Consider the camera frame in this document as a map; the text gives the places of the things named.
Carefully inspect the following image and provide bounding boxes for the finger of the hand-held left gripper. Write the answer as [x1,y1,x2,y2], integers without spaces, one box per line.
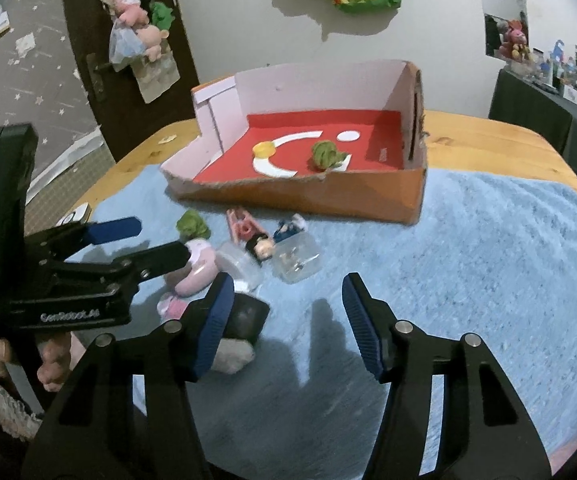
[24,216,142,262]
[63,240,192,287]

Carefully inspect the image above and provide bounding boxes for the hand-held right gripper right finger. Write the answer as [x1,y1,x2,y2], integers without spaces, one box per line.
[341,272,554,480]

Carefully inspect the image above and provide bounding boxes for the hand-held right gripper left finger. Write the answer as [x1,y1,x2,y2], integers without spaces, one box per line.
[21,271,236,480]

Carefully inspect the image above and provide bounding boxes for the black and white sushi toy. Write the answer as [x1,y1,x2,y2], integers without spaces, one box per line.
[208,292,272,376]

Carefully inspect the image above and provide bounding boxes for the pink round handheld device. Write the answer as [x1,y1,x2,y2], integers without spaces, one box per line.
[163,239,218,297]

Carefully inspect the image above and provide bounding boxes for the green fuzzy scrunchie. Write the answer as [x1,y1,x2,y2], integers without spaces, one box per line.
[176,210,212,241]
[309,141,351,173]

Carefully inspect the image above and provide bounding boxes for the pink clothespin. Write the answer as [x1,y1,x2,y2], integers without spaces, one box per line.
[226,207,269,246]

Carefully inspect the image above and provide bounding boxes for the clear square container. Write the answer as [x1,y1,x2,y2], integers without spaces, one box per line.
[272,232,324,285]

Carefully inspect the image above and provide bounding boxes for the cardboard box with red bottom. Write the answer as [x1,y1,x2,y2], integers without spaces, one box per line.
[161,60,428,226]

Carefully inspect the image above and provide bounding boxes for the person's left hand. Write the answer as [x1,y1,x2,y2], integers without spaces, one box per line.
[0,332,72,393]

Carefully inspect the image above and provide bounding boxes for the white square device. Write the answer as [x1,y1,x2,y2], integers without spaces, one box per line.
[56,202,92,226]

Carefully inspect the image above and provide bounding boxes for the small pink and white toy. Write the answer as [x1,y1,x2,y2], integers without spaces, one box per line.
[157,294,189,320]

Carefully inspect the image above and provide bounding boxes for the small yellow-faced figure toy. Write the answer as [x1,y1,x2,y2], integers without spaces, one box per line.
[245,234,276,263]

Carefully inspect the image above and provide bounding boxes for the small blue figure toy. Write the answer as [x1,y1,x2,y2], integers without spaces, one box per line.
[273,213,309,243]

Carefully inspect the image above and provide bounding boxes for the light blue towel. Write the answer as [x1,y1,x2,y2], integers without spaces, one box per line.
[76,165,577,466]

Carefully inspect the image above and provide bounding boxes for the clear plastic bag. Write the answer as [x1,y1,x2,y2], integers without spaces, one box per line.
[108,17,144,72]

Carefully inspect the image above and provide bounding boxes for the pale pink plush toy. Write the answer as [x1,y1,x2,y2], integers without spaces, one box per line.
[136,25,170,61]

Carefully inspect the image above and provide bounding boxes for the green plush toy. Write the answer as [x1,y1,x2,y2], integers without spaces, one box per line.
[148,1,176,31]

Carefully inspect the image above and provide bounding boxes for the side table with dark cloth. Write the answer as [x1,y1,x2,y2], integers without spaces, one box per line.
[488,67,577,186]

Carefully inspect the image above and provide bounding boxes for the pink dragon plush toy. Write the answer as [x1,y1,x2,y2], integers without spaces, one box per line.
[499,20,531,63]

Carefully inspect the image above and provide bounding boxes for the row of bottles and boxes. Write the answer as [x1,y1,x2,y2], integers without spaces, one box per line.
[531,37,577,121]

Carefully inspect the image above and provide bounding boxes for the door handle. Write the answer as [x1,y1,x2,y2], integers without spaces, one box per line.
[86,52,114,106]

